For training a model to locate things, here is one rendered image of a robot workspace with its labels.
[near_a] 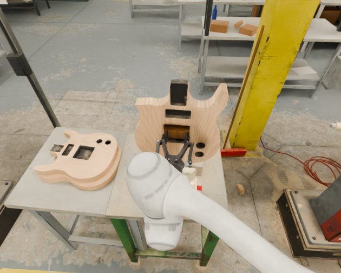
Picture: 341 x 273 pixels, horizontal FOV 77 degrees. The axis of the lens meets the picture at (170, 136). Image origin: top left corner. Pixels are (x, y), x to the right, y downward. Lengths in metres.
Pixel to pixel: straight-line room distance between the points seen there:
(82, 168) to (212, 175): 0.73
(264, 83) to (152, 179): 1.77
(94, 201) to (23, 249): 1.23
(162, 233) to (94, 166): 0.78
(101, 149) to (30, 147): 1.85
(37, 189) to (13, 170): 1.53
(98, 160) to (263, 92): 1.55
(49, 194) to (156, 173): 1.01
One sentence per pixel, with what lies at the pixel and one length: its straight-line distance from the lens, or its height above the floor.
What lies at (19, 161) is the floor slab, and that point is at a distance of 3.02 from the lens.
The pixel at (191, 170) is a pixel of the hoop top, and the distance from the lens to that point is 1.12.
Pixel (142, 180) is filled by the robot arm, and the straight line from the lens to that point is 0.44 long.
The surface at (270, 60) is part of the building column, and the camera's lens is 2.00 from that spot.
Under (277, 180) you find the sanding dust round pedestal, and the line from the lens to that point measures 2.58.
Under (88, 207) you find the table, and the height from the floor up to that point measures 0.90.
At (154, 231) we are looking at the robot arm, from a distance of 0.59.
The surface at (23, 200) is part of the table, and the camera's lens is 1.43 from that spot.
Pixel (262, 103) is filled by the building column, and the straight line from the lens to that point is 2.23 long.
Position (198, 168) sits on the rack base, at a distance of 1.18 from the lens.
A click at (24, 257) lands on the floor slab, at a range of 2.36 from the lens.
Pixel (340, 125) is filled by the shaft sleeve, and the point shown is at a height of 1.26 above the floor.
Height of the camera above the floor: 1.97
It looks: 46 degrees down
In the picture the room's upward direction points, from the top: straight up
